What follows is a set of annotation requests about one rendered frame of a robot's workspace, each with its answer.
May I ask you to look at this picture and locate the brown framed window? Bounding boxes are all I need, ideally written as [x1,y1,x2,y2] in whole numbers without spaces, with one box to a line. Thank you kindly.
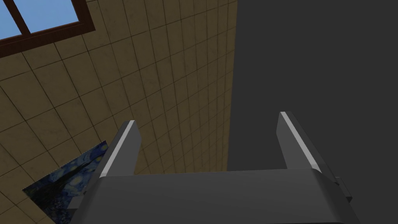
[0,0,96,59]

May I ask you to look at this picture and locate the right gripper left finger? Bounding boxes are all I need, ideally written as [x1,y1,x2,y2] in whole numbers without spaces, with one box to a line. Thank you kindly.
[99,119,142,179]

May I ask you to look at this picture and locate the blue starry night painting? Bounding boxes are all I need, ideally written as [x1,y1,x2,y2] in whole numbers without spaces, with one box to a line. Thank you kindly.
[22,140,109,224]

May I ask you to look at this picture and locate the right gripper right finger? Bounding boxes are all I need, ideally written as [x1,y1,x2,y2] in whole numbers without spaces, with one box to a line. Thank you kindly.
[276,111,337,182]

